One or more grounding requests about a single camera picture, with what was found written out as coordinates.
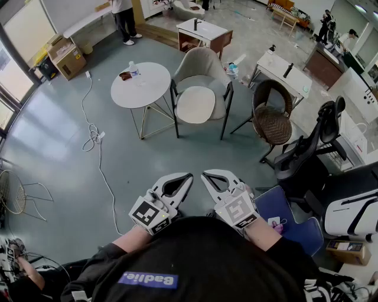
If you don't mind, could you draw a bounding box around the white lounge armchair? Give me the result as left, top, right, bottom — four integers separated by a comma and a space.
172, 0, 206, 22

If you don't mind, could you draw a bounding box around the light wooden bench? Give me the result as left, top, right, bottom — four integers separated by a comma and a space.
270, 6, 301, 38

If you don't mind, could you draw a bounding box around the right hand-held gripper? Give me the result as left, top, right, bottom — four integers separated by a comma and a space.
201, 169, 261, 237

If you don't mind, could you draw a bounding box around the round white side table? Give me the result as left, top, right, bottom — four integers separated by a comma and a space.
110, 61, 178, 140

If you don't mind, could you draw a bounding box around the person's black shirt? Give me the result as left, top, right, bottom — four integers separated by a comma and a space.
60, 216, 336, 302

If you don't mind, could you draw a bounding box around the small cardboard box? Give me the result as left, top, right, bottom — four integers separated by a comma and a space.
47, 33, 64, 47

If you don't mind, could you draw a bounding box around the small picture card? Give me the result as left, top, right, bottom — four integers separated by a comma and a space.
267, 216, 288, 234

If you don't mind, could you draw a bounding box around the clear water bottle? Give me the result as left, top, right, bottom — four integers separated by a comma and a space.
128, 60, 140, 80

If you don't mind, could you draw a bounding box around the white power strip cable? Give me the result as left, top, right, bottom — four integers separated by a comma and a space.
81, 70, 124, 237

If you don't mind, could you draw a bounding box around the dark brown cabinet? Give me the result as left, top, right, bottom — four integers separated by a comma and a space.
303, 42, 347, 91

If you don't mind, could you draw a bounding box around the white vanity table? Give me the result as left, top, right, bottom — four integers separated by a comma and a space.
247, 48, 313, 107

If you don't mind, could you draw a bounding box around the white seat cushion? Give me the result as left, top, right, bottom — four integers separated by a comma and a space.
175, 86, 216, 124

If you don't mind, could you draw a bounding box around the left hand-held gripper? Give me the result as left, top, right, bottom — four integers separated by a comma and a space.
128, 172, 194, 237

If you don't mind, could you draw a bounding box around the long white bench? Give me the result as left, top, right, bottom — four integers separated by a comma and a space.
62, 5, 115, 40

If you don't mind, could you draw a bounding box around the gold wire chair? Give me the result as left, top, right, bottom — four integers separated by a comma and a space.
0, 169, 54, 222

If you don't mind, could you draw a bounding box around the large cardboard box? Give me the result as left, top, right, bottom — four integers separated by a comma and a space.
47, 42, 87, 81

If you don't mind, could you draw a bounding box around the person's left forearm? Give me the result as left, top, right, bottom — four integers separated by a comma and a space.
112, 225, 155, 254

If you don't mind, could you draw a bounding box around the black office chair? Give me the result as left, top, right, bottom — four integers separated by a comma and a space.
255, 95, 348, 209

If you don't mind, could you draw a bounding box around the person's right forearm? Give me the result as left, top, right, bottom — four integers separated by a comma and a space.
244, 217, 285, 252

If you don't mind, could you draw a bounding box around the brown rattan chair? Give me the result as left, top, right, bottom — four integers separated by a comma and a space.
230, 78, 294, 163

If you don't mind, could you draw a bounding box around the black bin with yellow bag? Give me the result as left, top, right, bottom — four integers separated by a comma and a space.
28, 47, 59, 82

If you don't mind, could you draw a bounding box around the flat cardboard box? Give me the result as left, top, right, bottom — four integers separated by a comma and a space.
325, 239, 373, 267

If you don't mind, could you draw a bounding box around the white top wooden vanity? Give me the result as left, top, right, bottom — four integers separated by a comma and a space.
176, 18, 233, 60

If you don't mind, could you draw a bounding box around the white and black device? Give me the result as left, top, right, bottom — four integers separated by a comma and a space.
324, 188, 378, 237

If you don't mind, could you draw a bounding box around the bag of colourful items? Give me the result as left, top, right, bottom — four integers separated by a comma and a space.
222, 61, 240, 80

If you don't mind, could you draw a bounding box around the beige chair with black legs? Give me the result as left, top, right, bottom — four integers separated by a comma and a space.
170, 47, 234, 141

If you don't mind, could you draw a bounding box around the white cabinet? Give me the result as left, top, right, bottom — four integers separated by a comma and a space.
327, 67, 378, 124

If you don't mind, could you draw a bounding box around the black floor cable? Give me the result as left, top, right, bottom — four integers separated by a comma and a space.
25, 252, 72, 284

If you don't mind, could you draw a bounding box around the orange sofa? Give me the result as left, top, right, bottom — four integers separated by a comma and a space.
266, 0, 311, 29

